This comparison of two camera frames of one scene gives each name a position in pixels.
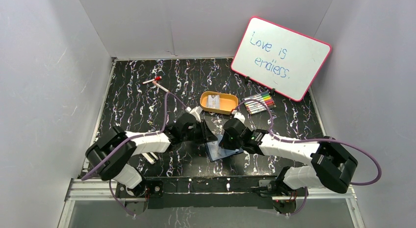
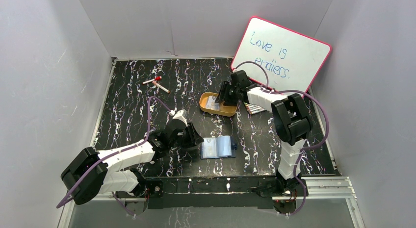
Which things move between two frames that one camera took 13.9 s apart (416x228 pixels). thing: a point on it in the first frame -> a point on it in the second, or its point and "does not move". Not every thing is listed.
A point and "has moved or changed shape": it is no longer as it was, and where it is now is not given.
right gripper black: (224, 142) -> (225, 88)
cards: (213, 103) does not move
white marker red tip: (161, 87) does not move
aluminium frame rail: (79, 190) does not move
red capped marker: (158, 78) does not move
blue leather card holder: (217, 153) has moved or changed shape
